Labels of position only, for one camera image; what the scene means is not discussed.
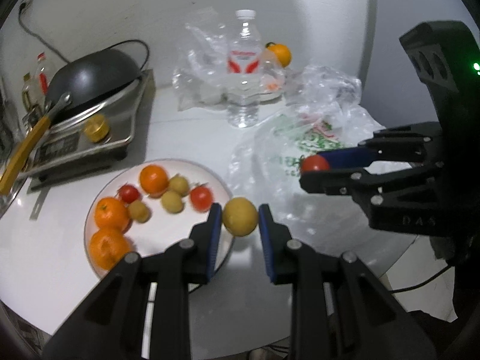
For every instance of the dark oil bottle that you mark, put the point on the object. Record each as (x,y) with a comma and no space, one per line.
(29,90)

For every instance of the white plate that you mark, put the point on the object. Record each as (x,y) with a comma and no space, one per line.
(161,228)

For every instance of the clear plastic water bottle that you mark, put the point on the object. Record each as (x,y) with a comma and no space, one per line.
(243,108)

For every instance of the crumpled clear plastic bag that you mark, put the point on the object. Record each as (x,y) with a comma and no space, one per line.
(318,86)

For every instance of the cherry tomato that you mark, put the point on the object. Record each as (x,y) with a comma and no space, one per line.
(129,193)
(201,198)
(315,164)

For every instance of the tangerine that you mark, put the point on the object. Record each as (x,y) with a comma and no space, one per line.
(153,179)
(107,249)
(110,213)

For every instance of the glass pot lid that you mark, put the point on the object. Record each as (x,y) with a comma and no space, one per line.
(9,200)

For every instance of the printed plastic bag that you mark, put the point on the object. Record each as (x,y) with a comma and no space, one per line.
(262,172)

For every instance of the white bowl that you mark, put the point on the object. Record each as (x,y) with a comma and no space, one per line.
(272,95)

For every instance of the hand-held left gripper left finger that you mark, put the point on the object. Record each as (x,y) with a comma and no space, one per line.
(214,243)

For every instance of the large orange with leaf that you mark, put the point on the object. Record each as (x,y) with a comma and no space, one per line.
(281,54)

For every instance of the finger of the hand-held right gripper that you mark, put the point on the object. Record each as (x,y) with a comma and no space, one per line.
(330,182)
(348,157)

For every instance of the steel countertop stove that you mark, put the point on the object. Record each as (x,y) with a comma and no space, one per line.
(120,127)

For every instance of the longan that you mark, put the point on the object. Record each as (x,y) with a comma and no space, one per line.
(240,216)
(171,201)
(139,210)
(178,184)

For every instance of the red label oil bottle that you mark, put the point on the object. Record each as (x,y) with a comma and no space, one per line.
(43,75)

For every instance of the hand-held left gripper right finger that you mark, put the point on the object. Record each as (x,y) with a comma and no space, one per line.
(267,243)

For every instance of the metal fitting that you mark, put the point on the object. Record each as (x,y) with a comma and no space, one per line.
(30,117)

